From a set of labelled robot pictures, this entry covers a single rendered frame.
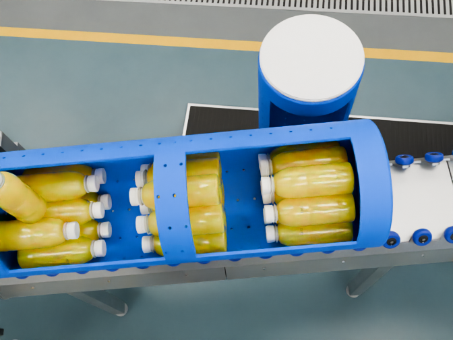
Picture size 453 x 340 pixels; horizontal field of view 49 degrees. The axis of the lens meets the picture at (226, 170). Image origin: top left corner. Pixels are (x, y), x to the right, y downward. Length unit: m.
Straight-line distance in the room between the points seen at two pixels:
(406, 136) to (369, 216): 1.32
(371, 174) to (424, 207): 0.36
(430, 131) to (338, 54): 1.06
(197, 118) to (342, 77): 1.09
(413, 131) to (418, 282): 0.65
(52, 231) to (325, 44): 0.83
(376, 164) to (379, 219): 0.11
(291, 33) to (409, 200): 0.54
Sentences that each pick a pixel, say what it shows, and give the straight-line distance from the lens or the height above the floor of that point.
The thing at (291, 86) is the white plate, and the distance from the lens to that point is 1.31.
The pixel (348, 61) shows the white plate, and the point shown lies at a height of 1.04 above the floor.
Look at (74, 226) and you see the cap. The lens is 1.15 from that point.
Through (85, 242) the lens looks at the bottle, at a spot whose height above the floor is 1.06.
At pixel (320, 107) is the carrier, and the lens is 1.33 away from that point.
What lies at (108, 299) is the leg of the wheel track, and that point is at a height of 0.27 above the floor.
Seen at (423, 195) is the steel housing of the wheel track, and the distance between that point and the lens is 1.36.
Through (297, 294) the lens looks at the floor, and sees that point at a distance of 2.18.
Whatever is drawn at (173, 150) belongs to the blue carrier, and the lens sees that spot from 1.04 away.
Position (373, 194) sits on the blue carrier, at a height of 1.21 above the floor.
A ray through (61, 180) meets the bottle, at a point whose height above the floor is 1.14.
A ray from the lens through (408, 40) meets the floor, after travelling 2.80.
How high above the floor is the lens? 2.14
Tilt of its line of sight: 67 degrees down
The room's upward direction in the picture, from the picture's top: 9 degrees counter-clockwise
